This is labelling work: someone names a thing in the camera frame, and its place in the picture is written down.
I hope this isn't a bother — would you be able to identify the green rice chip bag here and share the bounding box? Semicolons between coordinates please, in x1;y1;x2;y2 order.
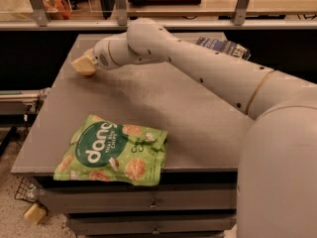
53;115;167;186

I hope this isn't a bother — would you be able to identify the dark blue chip bag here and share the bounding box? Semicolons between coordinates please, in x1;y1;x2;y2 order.
196;37;251;60

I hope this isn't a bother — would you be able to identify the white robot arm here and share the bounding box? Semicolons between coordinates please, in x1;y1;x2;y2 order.
72;18;317;238

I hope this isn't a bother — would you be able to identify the grey drawer cabinet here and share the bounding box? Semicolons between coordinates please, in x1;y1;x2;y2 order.
11;32;256;238

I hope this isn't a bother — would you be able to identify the orange patterned bag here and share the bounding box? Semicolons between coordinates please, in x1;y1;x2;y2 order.
42;0;71;20

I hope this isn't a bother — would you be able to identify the cream block on floor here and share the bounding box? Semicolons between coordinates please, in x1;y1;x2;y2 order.
24;203;47;225

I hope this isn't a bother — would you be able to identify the black wire basket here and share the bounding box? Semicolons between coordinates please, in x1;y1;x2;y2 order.
14;178;38;203

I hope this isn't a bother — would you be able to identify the metal railing frame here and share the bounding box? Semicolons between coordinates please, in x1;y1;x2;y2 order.
0;0;317;30

